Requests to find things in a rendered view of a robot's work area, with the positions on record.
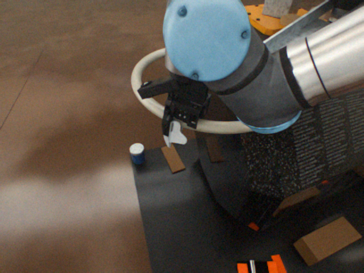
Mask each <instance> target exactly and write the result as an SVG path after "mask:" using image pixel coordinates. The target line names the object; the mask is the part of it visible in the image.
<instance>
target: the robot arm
mask: <svg viewBox="0 0 364 273"><path fill-rule="evenodd" d="M163 40H164V45H165V67H166V68H167V69H168V70H169V75H167V76H164V77H161V78H158V79H156V80H152V81H151V80H150V81H147V82H144V83H143V84H142V85H141V87H140V88H139V89H138V90H137V91H138V93H139V95H140V96H141V99H142V100H143V99H146V98H151V97H154V96H158V95H160V94H163V93H168V97H167V99H166V101H165V105H164V112H163V120H162V130H163V137H164V140H165V142H166V145H167V147H168V148H171V144H172V142H173V143H179V144H186V142H187V139H186V137H185V136H184V135H183V134H182V130H183V127H182V126H181V123H180V122H179V121H178V120H173V117H175V118H176V119H179V120H181V121H182V122H184V123H186V124H187V126H188V127H191V128H193V129H197V124H198V120H199V119H200V118H201V119H203V117H204V115H205V113H208V110H209V104H210V99H211V96H212V95H211V94H209V93H208V89H210V90H211V91H213V92H214V93H215V94H216V95H217V96H218V97H219V98H220V99H221V100H222V102H223V103H224V104H225V105H226V106H227V107H228V108H229V109H230V110H231V111H233V113H234V114H235V115H236V116H237V118H238V119H239V120H240V121H241V122H242V123H243V124H244V125H246V126H247V127H248V128H250V129H251V130H252V131H256V132H258V133H264V134H270V133H276V132H278V131H283V130H284V129H286V128H288V127H289V126H291V125H292V124H293V123H294V122H295V121H296V120H297V119H298V118H299V116H300V114H301V112H302V110H305V109H307V108H309V107H312V106H316V105H317V104H318V103H319V102H322V101H325V100H328V99H330V98H333V97H337V96H340V95H341V94H344V93H347V92H352V91H355V90H357V89H360V88H363V87H364V6H363V7H361V8H360V9H358V10H356V11H354V12H351V13H350V14H348V15H345V16H343V18H341V19H339V20H337V21H335V22H333V23H331V24H329V25H328V26H326V27H324V28H322V29H321V30H319V31H317V32H315V33H314V34H310V35H308V36H307V37H305V38H303V39H301V40H300V41H298V42H296V43H291V44H289V45H287V46H285V47H283V48H281V49H279V50H277V51H276V52H273V53H271V52H270V51H269V50H268V48H267V47H266V45H265V44H264V43H263V42H262V40H261V38H260V36H259V35H258V33H257V32H256V31H255V29H254V28H253V26H252V25H251V23H250V21H249V16H248V14H247V12H246V9H245V7H244V6H243V4H242V2H241V0H167V1H166V13H165V15H164V20H163ZM207 104H208V106H207ZM206 107H207V108H206ZM194 122H195V123H196V124H194Z"/></svg>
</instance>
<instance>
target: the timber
mask: <svg viewBox="0 0 364 273"><path fill-rule="evenodd" d="M361 237H362V236H361V235H360V234H359V232H357V231H356V230H355V228H353V227H352V226H351V224H349V223H348V222H347V220H346V219H345V218H344V217H343V216H342V217H340V218H338V219H336V220H334V221H332V222H330V223H328V224H326V225H324V226H323V227H321V228H318V229H316V230H314V231H312V232H310V233H308V234H306V235H304V236H303V237H301V238H300V239H299V240H298V241H296V242H295V243H294V244H293V245H294V246H295V247H296V249H297V250H298V252H299V253H300V254H301V257H302V258H303V259H304V261H305V262H306V264H307V265H308V266H311V265H313V264H315V263H317V262H319V261H321V260H322V259H324V258H325V257H327V256H329V255H330V254H333V253H334V252H336V251H338V250H339V249H342V248H343V247H345V246H347V245H349V244H351V243H352V242H354V241H356V240H358V239H359V238H361Z"/></svg>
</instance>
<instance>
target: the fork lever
mask: <svg viewBox="0 0 364 273"><path fill-rule="evenodd" d="M334 1H335V0H326V1H324V2H323V3H322V4H320V5H318V6H317V7H315V8H314V9H313V10H311V11H309V12H308V13H306V14H304V15H302V16H301V17H300V18H299V19H297V20H295V21H294V22H292V23H291V24H289V25H288V26H286V27H285V28H283V29H282V30H281V31H279V32H278V33H276V34H273V35H272V36H270V37H269V38H268V39H266V40H265V41H263V43H264V44H265V45H266V47H267V48H268V50H269V51H270V52H271V53H273V52H276V51H277V50H279V49H281V48H283V47H285V46H287V45H289V44H291V43H296V42H298V41H300V40H301V39H303V38H305V37H307V36H308V35H310V34H314V33H315V32H317V31H319V30H321V29H322V28H324V27H326V26H328V25H329V24H331V23H329V22H326V21H324V20H321V19H318V18H319V17H320V16H322V15H323V14H325V13H327V12H328V11H330V10H331V9H332V8H333V7H334V5H333V3H334ZM363 6H364V1H363V2H362V3H361V4H359V5H358V6H357V7H355V8H353V9H352V10H350V11H349V12H347V13H345V14H344V15H343V16H345V15H348V14H350V13H351V12H354V11H356V10H358V9H360V8H361V7H363ZM343 16H342V17H340V18H338V19H337V20H339V19H341V18H343ZM335 21H336V20H335Z"/></svg>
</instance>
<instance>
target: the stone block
mask: <svg viewBox="0 0 364 273"><path fill-rule="evenodd" d="M208 93H209V94H211V95H212V96H211V99H210V104H209V110H208V113H205V115H204V117H203V119H205V120H210V121H222V122H233V121H240V120H239V119H238V118H237V116H236V115H235V114H234V113H233V111H231V110H230V109H229V108H228V107H227V106H226V105H225V104H224V103H223V102H222V100H221V99H220V98H219V97H218V96H217V95H216V94H215V93H214V92H213V91H211V90H210V89H208ZM195 135H196V141H197V146H198V151H199V156H200V161H201V167H202V170H203V171H204V174H205V176H206V179H207V181H208V183H209V185H210V188H211V190H212V192H213V194H214V197H215V199H216V201H217V202H218V203H219V204H220V205H221V206H222V207H223V208H224V209H225V210H226V211H228V212H229V213H230V214H231V215H232V216H233V217H234V218H236V219H237V220H238V221H241V222H242V223H243V224H245V225H247V226H249V227H251V228H252V229H255V230H257V231H262V230H263V229H266V228H269V227H270V226H272V225H274V224H277V223H279V222H281V221H282V220H285V219H286V218H288V217H290V216H293V215H294V214H296V213H299V212H301V211H302V210H304V209H308V208H310V207H312V206H314V205H316V204H318V203H320V202H322V201H324V200H326V199H328V198H330V197H332V196H334V195H336V194H338V193H340V192H341V191H344V190H346V189H349V188H351V187H353V186H355V185H357V184H359V183H361V182H362V181H364V87H363V88H360V89H357V90H355V91H352V92H347V93H344V94H341V95H340V96H337V97H333V98H330V99H328V100H325V101H322V102H319V103H318V104H317V105H316V106H312V107H309V108H307V109H305V110H302V112H301V114H300V116H299V118H298V119H297V120H296V121H295V122H294V123H293V124H292V125H291V126H289V127H288V128H286V129H284V130H283V131H278V132H276V133H270V134H264V133H258V132H256V131H249V132H246V133H237V134H216V133H206V132H202V131H195Z"/></svg>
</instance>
